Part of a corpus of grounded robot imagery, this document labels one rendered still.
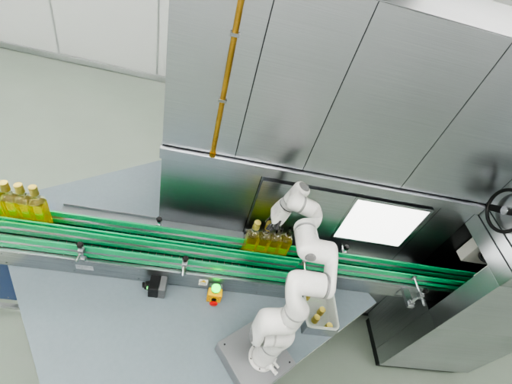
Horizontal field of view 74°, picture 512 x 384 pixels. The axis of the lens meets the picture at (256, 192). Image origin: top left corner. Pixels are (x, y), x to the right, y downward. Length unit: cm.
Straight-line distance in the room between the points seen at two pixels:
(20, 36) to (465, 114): 476
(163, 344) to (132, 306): 23
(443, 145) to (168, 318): 147
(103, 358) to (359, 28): 161
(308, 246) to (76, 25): 417
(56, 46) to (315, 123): 409
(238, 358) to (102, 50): 405
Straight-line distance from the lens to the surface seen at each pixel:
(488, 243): 204
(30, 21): 508
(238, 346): 165
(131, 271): 177
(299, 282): 115
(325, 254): 118
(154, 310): 177
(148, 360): 169
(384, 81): 139
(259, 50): 126
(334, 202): 171
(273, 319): 126
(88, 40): 486
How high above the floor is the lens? 237
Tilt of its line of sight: 44 degrees down
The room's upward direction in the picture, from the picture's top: 19 degrees clockwise
